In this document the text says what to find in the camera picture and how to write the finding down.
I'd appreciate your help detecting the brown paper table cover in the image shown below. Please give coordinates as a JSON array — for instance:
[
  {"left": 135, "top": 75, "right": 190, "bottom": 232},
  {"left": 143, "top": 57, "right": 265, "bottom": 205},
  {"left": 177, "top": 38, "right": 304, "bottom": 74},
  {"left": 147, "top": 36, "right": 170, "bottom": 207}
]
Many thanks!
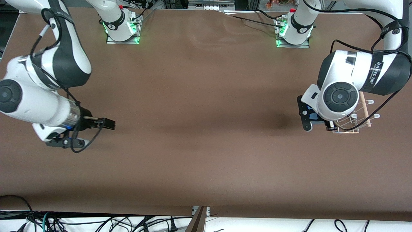
[{"left": 0, "top": 6, "right": 412, "bottom": 223}]

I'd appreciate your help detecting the brown wooden table leg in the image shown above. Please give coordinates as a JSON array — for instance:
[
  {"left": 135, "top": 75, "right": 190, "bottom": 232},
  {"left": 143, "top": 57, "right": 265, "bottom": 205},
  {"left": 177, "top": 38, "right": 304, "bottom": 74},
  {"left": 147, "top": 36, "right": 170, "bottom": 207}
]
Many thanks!
[{"left": 185, "top": 206, "right": 207, "bottom": 232}]

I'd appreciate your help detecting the orange background clutter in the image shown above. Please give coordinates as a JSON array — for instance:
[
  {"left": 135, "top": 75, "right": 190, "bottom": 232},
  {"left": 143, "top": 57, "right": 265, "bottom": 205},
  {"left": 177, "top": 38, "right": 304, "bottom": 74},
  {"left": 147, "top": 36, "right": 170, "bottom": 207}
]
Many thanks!
[{"left": 266, "top": 0, "right": 291, "bottom": 8}]

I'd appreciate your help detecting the white power strip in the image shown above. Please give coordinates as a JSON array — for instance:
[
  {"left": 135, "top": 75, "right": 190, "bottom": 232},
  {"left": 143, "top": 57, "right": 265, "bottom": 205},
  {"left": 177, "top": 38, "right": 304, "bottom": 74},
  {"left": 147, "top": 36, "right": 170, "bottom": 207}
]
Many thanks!
[{"left": 188, "top": 0, "right": 236, "bottom": 10}]

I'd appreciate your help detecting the white wire cup rack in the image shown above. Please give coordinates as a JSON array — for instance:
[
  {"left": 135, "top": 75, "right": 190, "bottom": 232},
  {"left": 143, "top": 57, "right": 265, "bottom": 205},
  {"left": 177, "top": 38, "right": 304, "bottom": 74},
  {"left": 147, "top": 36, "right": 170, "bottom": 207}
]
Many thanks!
[{"left": 332, "top": 92, "right": 381, "bottom": 134}]

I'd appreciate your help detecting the wooden rack handle rod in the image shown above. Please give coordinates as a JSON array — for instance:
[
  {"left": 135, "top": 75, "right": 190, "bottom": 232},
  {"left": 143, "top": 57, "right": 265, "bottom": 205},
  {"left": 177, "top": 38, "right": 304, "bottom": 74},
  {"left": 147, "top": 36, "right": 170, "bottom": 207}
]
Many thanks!
[{"left": 359, "top": 92, "right": 371, "bottom": 127}]

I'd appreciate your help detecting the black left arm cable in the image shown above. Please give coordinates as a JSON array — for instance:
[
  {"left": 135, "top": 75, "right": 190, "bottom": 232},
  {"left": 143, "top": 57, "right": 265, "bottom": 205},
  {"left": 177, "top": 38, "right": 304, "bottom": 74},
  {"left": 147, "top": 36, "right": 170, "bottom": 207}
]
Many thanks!
[{"left": 303, "top": 0, "right": 412, "bottom": 131}]

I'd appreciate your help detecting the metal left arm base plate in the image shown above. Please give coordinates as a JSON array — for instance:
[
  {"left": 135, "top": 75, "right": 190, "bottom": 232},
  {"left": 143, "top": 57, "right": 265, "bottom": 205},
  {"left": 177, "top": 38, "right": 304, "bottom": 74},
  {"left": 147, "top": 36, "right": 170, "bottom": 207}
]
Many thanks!
[{"left": 276, "top": 17, "right": 310, "bottom": 49}]

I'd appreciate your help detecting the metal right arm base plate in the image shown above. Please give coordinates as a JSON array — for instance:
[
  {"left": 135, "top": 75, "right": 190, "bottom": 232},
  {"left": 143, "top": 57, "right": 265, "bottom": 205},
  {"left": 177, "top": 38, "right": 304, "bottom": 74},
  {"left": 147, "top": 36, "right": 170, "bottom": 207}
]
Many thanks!
[{"left": 106, "top": 14, "right": 142, "bottom": 45}]

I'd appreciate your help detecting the looped black floor cable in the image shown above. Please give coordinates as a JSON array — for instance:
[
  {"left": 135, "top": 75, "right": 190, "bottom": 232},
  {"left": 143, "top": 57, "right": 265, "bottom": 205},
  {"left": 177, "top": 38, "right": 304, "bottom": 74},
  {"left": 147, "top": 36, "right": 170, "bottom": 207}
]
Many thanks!
[{"left": 334, "top": 219, "right": 349, "bottom": 232}]

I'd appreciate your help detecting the thick black floor cable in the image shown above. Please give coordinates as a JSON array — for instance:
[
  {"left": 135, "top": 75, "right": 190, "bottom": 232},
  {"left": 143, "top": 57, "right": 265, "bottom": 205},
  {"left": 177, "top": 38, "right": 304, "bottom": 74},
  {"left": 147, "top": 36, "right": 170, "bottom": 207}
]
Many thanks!
[{"left": 0, "top": 195, "right": 34, "bottom": 232}]

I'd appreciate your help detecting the metal table edge bracket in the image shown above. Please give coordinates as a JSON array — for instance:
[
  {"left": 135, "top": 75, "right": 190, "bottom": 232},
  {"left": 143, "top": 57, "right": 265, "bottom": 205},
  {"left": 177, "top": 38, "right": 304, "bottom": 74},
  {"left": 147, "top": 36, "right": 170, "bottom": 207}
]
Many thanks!
[{"left": 192, "top": 206, "right": 211, "bottom": 217}]

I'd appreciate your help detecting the short black base cable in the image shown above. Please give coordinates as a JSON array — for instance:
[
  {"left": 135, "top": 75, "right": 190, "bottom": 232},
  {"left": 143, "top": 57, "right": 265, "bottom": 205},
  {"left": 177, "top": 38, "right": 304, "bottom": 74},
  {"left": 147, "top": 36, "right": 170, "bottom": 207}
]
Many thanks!
[{"left": 256, "top": 9, "right": 281, "bottom": 20}]

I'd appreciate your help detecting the long black base cable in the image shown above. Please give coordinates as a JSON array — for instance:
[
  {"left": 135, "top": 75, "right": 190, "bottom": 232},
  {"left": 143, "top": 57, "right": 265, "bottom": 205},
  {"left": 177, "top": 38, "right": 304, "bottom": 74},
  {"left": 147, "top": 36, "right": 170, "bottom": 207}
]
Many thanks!
[{"left": 221, "top": 10, "right": 284, "bottom": 29}]

